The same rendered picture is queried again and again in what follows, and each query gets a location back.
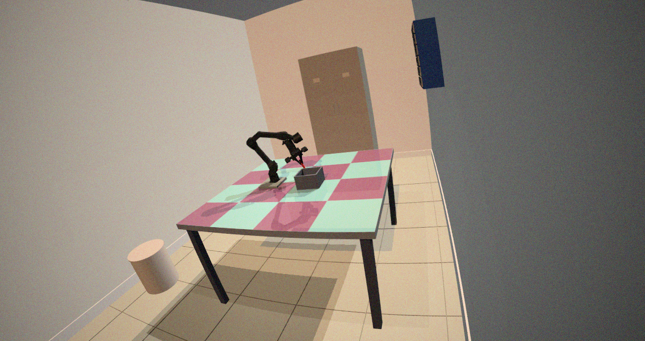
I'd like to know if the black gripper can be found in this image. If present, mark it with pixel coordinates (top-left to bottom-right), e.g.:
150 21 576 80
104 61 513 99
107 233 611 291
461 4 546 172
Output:
285 145 308 165

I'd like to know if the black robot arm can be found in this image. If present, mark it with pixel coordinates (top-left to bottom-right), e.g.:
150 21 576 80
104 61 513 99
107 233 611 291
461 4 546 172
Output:
246 131 303 183

